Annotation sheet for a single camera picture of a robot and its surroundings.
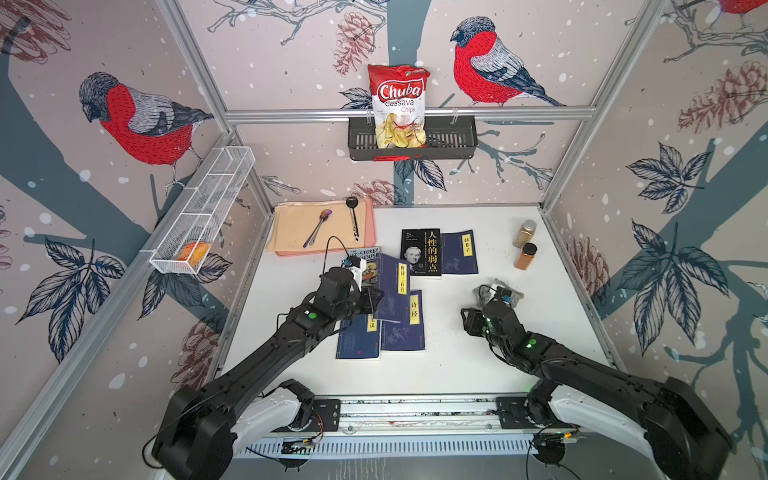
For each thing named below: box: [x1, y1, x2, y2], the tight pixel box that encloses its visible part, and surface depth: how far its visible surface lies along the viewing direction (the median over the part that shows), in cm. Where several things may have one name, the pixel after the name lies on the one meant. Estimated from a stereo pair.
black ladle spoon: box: [346, 196, 359, 241], surface depth 124 cm
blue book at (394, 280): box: [373, 253, 411, 324], surface depth 86 cm
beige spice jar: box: [512, 219, 537, 249], surface depth 106 cm
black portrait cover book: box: [400, 228, 441, 276], surface depth 109 cm
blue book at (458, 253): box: [440, 229, 478, 274], surface depth 106 cm
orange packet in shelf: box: [176, 242, 212, 269], surface depth 68 cm
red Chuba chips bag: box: [368, 64, 431, 161], surface depth 85 cm
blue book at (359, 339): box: [335, 314, 382, 361], surface depth 87 cm
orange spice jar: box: [514, 242, 537, 271], surface depth 99 cm
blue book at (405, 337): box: [380, 290, 425, 352], surface depth 88 cm
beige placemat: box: [266, 200, 366, 251], surface depth 120 cm
